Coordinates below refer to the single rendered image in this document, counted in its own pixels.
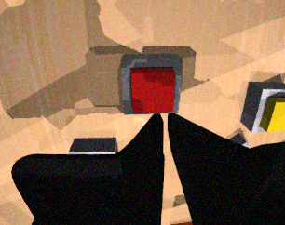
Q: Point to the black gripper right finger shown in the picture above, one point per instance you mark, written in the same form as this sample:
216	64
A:
222	181

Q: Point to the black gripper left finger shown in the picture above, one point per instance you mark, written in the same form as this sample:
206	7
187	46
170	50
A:
130	181

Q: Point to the purple button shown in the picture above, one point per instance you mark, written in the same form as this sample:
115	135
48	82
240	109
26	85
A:
93	146

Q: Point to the red button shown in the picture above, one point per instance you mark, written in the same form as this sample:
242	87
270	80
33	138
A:
151	83

